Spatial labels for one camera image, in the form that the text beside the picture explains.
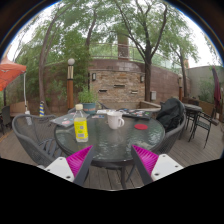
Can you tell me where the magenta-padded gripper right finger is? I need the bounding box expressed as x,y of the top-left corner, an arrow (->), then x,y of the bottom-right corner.
130,144 -> 185,186

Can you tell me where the grey mesh patio chair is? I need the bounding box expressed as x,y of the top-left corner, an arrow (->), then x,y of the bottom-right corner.
159,99 -> 188,156
11,113 -> 68,168

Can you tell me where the black metal chair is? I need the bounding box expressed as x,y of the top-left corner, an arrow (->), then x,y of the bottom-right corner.
188,108 -> 218,149

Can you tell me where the metal railing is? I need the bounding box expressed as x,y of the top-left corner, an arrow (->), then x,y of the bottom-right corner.
88,42 -> 174,65

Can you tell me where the dark round side table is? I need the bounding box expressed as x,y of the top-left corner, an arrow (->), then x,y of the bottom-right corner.
183,102 -> 204,134

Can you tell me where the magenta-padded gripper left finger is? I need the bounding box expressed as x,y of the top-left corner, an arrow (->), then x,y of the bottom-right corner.
42,144 -> 96,188

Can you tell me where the tree with leaning grey trunk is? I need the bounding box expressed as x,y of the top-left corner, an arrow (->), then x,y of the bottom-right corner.
19,6 -> 101,114

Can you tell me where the grey laptop with stickers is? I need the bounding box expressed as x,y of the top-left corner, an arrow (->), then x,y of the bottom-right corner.
49,112 -> 90,129

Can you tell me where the white paper sheet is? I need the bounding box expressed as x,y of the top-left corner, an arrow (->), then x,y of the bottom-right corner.
95,108 -> 116,115

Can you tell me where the clear bottle with yellow label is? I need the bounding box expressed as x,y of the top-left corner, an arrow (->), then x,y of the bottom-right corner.
73,103 -> 90,144

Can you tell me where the tree with dark forked trunk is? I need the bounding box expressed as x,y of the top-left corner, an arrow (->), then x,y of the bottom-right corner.
109,0 -> 201,103

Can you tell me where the blue and yellow striped post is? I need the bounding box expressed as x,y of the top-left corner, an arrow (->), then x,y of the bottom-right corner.
38,100 -> 46,118

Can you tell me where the orange canopy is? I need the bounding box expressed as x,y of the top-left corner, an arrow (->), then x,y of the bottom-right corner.
0,56 -> 28,93

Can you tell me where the closed maroon patio umbrella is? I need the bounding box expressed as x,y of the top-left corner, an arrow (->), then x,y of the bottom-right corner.
211,65 -> 222,114

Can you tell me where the flat round red coaster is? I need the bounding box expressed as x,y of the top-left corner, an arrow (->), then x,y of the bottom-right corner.
134,123 -> 149,131

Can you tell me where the black laptop with stickers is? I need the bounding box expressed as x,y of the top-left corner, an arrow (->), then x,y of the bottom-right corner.
118,108 -> 154,120

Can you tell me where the white ceramic mug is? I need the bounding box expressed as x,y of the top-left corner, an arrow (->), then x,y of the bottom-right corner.
106,110 -> 126,130

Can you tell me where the green plant in blue pot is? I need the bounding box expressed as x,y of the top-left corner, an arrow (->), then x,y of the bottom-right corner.
77,87 -> 99,116

